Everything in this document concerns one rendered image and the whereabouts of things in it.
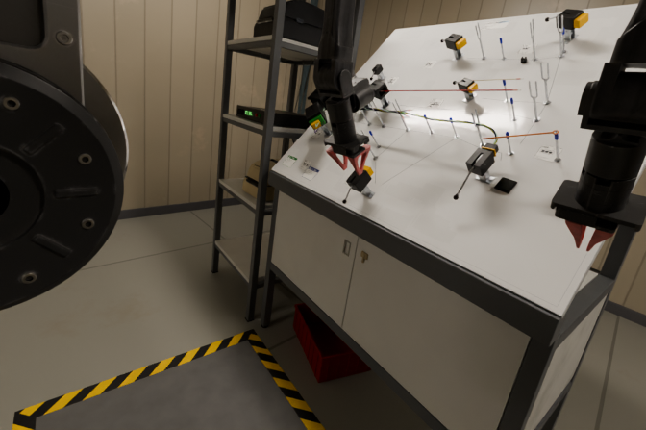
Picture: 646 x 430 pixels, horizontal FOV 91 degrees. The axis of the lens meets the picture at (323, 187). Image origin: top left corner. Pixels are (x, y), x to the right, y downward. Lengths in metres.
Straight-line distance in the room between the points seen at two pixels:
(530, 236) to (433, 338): 0.38
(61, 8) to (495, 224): 0.87
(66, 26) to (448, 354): 0.99
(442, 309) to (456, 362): 0.13
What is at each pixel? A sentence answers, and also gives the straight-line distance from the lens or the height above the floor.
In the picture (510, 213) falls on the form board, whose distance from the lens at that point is 0.93.
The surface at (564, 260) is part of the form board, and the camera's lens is 0.87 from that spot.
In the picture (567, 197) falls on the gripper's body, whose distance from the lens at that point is 0.60.
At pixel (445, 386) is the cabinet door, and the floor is 0.52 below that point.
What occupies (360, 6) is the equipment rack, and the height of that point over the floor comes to 1.69.
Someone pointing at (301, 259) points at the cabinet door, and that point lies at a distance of 1.43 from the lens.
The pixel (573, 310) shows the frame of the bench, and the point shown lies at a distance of 1.05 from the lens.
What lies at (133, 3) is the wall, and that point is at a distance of 3.11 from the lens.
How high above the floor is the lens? 1.20
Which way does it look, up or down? 15 degrees down
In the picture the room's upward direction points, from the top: 8 degrees clockwise
